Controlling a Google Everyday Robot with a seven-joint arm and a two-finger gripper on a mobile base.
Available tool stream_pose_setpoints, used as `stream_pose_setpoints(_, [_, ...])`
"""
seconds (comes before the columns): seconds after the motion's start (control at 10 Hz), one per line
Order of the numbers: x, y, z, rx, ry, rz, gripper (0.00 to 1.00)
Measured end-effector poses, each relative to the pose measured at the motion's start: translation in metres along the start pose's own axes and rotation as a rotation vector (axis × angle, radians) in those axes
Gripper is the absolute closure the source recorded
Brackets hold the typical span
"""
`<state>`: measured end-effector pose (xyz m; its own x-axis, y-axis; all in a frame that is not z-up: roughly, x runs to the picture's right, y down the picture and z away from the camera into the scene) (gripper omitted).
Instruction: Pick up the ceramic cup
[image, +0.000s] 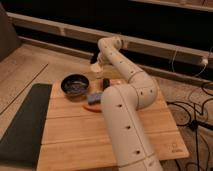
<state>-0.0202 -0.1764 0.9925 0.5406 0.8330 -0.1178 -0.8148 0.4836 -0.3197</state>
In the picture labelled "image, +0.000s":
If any dark ceramic bowl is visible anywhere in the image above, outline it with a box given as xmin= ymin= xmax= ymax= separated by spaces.
xmin=61 ymin=74 xmax=89 ymax=96

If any white power cable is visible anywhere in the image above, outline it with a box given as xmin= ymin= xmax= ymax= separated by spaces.
xmin=171 ymin=44 xmax=213 ymax=79

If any wooden cutting board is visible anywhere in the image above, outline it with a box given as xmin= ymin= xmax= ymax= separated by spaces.
xmin=36 ymin=83 xmax=189 ymax=171

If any small dark block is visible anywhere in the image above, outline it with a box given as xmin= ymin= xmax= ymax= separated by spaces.
xmin=102 ymin=78 xmax=110 ymax=90

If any blue sponge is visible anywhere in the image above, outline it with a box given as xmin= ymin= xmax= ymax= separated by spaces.
xmin=87 ymin=93 xmax=101 ymax=105

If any black table leg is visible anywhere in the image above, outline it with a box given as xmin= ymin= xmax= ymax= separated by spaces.
xmin=90 ymin=52 xmax=99 ymax=64

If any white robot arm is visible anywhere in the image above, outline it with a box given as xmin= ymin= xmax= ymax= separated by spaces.
xmin=98 ymin=37 xmax=163 ymax=171

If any white ceramic cup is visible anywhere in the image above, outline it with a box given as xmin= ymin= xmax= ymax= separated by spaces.
xmin=90 ymin=63 xmax=103 ymax=79

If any grey sofa corner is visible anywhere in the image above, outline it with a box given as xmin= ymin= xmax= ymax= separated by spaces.
xmin=0 ymin=3 xmax=21 ymax=62

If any dark green mat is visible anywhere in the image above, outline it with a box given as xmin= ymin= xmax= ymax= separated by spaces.
xmin=0 ymin=83 xmax=52 ymax=167

